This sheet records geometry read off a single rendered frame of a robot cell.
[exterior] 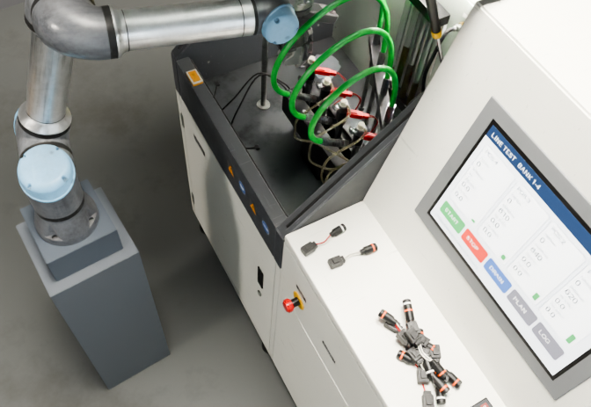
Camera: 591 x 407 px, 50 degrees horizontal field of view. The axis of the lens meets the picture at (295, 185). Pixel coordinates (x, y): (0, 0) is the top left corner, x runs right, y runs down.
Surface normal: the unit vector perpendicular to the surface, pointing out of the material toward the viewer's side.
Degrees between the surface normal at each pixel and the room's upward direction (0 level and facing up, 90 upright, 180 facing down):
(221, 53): 90
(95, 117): 0
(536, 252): 76
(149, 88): 0
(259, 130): 0
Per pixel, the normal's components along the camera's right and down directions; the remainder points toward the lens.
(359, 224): 0.06, -0.55
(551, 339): -0.84, 0.22
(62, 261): 0.55, 0.71
